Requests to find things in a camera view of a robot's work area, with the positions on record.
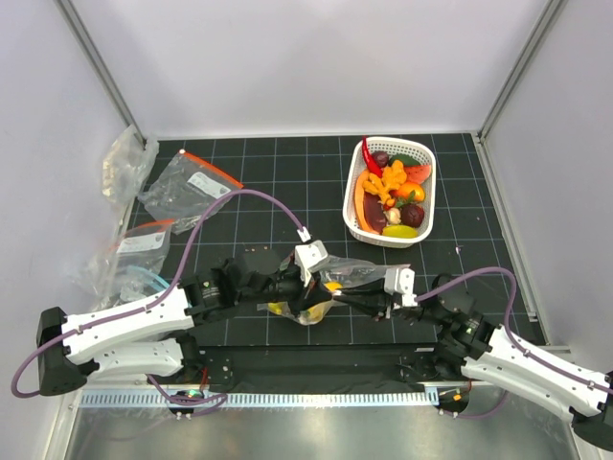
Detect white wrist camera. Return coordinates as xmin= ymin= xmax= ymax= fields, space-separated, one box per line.
xmin=383 ymin=265 xmax=418 ymax=309
xmin=294 ymin=240 xmax=329 ymax=287

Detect blue-zip clear bag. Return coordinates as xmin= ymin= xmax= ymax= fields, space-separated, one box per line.
xmin=125 ymin=265 xmax=170 ymax=292

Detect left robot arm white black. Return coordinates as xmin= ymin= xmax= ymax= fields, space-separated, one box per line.
xmin=36 ymin=243 xmax=331 ymax=397

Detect white perforated plastic basket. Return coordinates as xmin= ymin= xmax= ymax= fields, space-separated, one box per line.
xmin=343 ymin=136 xmax=437 ymax=248

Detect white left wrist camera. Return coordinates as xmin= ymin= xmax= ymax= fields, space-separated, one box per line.
xmin=294 ymin=240 xmax=329 ymax=287

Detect orange-zip bag lower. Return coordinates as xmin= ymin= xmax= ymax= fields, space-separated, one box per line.
xmin=71 ymin=220 xmax=171 ymax=311

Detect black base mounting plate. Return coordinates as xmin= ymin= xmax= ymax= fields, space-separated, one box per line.
xmin=147 ymin=342 xmax=489 ymax=395

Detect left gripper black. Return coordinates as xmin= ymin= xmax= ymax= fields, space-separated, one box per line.
xmin=238 ymin=261 xmax=332 ymax=317

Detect perforated aluminium rail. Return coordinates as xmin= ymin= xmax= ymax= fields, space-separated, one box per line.
xmin=79 ymin=388 xmax=439 ymax=409

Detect orange-zip bag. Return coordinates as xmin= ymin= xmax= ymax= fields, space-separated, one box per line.
xmin=138 ymin=149 xmax=243 ymax=235
xmin=71 ymin=220 xmax=171 ymax=311

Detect yellow toy corn cob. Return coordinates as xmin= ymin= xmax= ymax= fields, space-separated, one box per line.
xmin=325 ymin=282 xmax=342 ymax=292

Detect yellow toy banana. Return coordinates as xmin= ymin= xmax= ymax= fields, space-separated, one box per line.
xmin=266 ymin=302 xmax=332 ymax=326

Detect clear pink-dotted zip bag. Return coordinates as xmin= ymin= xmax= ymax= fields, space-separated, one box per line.
xmin=257 ymin=256 xmax=410 ymax=313

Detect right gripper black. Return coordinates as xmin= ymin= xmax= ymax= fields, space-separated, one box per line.
xmin=333 ymin=275 xmax=445 ymax=326

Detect orange toy bell pepper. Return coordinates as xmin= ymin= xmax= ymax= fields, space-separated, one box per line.
xmin=362 ymin=160 xmax=407 ymax=205

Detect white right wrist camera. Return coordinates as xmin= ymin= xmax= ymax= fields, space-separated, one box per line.
xmin=383 ymin=265 xmax=418 ymax=309

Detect orange-zip bag upper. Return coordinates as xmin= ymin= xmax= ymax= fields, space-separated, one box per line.
xmin=138 ymin=149 xmax=243 ymax=235

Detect crumpled clear bag at wall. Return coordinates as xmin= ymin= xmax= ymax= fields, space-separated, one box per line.
xmin=102 ymin=125 xmax=159 ymax=206

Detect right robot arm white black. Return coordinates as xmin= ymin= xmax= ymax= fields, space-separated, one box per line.
xmin=331 ymin=266 xmax=612 ymax=450

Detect dark red toy plum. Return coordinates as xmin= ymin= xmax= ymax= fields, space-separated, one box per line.
xmin=399 ymin=203 xmax=425 ymax=228

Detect red toy chili pepper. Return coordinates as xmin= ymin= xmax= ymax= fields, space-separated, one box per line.
xmin=361 ymin=137 xmax=383 ymax=178

